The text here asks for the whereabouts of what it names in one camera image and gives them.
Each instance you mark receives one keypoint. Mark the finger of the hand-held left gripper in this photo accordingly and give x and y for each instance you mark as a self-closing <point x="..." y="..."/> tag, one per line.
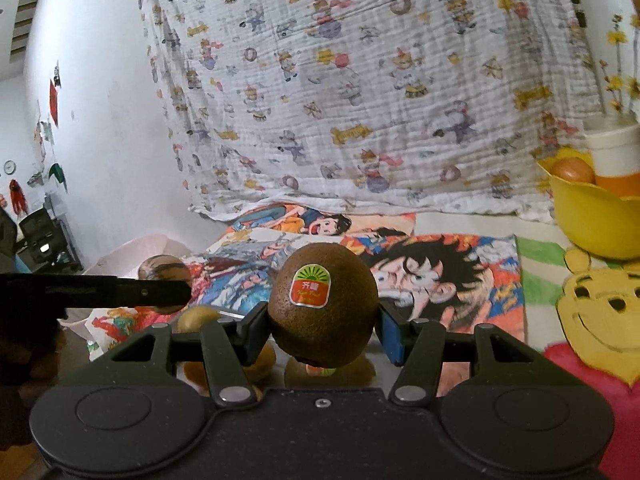
<point x="100" y="290"/>

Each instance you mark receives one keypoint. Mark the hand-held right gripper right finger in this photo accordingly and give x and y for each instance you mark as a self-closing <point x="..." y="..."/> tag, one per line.
<point x="392" y="337"/>

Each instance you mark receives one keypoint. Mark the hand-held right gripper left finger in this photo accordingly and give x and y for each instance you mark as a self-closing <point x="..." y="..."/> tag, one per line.
<point x="256" y="332"/>

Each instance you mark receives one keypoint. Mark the brown kiwi with sticker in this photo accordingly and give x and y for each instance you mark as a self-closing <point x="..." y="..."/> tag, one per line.
<point x="340" y="320"/>

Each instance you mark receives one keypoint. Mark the green pear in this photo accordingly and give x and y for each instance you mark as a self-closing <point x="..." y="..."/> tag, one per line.
<point x="196" y="319"/>

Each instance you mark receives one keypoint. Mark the spotted round fruit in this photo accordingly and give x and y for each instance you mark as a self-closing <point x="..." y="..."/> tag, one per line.
<point x="162" y="266"/>

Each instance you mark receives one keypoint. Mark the pink plastic tub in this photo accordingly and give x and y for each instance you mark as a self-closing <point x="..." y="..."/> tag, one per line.
<point x="125" y="259"/>

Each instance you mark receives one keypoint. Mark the cartoon printed blanket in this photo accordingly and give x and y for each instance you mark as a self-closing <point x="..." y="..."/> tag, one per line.
<point x="450" y="280"/>

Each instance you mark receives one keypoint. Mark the yellow bear blanket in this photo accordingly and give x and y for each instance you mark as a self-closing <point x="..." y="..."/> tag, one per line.
<point x="600" y="310"/>

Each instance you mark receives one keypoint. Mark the yellow bowl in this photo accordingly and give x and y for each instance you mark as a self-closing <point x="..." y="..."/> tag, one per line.
<point x="595" y="215"/>

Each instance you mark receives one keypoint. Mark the red round fruit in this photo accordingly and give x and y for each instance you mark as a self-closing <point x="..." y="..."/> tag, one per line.
<point x="574" y="171"/>

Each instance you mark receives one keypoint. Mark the white printed cloth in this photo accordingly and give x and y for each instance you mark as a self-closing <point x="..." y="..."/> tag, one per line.
<point x="360" y="85"/>

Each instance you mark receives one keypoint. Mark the white and orange cup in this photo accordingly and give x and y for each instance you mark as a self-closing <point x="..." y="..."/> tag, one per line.
<point x="615" y="160"/>

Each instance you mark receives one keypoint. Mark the slatted window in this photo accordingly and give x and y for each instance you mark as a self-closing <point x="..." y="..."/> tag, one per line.
<point x="25" y="10"/>

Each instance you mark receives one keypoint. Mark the yellow flowers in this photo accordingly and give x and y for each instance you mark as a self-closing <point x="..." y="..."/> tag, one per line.
<point x="617" y="77"/>

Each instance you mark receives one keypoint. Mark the red wall decoration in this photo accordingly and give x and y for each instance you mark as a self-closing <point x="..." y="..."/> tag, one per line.
<point x="17" y="197"/>

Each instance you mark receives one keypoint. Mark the green wall decoration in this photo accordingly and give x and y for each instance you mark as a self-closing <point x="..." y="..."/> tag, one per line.
<point x="59" y="172"/>

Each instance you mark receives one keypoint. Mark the small wall clock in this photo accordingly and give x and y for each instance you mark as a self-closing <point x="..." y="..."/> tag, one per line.
<point x="9" y="166"/>

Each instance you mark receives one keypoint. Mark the red wall sticker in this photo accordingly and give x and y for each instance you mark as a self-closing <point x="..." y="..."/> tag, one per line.
<point x="54" y="97"/>

